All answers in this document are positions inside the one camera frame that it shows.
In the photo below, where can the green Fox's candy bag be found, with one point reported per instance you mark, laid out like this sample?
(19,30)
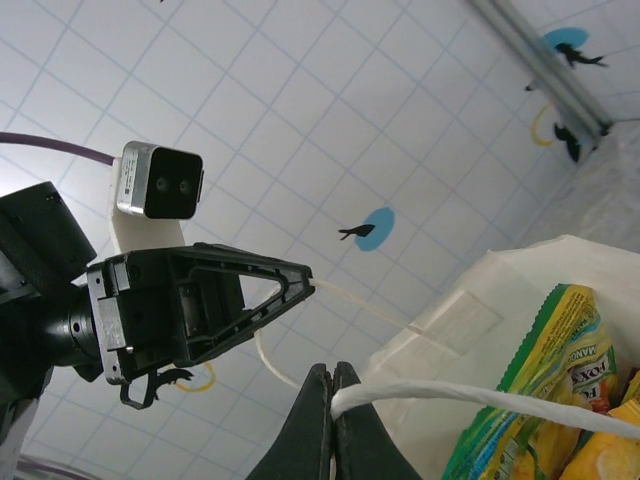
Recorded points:
(550,330)

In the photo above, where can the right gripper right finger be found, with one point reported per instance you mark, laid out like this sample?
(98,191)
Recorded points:
(360,445)

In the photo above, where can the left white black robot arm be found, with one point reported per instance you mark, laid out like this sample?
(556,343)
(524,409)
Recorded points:
(20,400)

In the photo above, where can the white printed paper bag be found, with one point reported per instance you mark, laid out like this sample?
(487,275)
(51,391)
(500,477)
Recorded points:
(500,280)

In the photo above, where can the yellow chips snack bag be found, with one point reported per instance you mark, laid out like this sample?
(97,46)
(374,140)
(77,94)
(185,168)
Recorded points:
(610,450)

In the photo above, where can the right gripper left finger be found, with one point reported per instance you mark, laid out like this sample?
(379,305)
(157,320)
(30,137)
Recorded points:
(305,440)

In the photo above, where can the aluminium frame post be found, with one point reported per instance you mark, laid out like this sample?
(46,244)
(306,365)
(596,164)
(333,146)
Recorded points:
(550,65)

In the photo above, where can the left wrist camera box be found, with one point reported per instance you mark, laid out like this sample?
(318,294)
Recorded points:
(170,185)

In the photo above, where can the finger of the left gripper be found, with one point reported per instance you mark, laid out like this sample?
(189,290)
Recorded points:
(295,282)

